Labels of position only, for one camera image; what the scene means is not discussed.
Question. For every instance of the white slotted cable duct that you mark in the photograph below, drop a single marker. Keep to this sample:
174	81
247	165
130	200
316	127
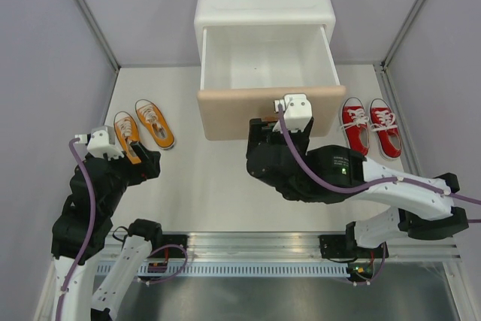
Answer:
247	269

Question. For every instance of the left aluminium frame post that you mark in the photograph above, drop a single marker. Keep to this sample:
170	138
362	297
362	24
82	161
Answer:
98	34

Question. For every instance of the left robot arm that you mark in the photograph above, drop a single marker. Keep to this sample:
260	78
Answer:
79	235

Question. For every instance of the red sneaker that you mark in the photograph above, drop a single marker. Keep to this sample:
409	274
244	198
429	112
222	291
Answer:
354	125
384	126

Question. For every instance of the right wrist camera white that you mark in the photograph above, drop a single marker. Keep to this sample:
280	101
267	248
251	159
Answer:
297	111

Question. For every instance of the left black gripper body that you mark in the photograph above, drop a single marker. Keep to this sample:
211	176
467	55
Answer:
125	174

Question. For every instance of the orange sneaker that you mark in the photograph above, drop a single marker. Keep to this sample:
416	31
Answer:
127	133
154	121

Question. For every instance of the right aluminium frame post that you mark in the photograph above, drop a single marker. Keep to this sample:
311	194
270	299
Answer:
409	158

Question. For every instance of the red sneaker right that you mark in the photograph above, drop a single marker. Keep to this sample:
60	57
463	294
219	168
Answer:
384	126

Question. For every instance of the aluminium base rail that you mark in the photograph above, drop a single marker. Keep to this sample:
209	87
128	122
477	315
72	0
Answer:
302	247

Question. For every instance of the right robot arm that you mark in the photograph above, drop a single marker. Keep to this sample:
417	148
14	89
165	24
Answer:
418	208

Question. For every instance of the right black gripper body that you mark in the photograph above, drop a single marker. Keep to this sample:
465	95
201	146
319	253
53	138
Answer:
262	131

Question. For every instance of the beige top drawer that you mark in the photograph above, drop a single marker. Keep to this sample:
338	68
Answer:
244	69

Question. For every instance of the red sneaker left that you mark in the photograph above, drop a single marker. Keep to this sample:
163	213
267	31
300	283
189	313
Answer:
354	125

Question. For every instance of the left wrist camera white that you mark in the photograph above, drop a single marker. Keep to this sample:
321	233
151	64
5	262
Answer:
101	143

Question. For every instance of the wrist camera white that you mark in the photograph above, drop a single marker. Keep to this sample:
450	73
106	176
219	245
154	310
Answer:
297	111
101	143

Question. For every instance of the aluminium frame post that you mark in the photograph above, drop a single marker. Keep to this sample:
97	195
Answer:
409	158
98	34

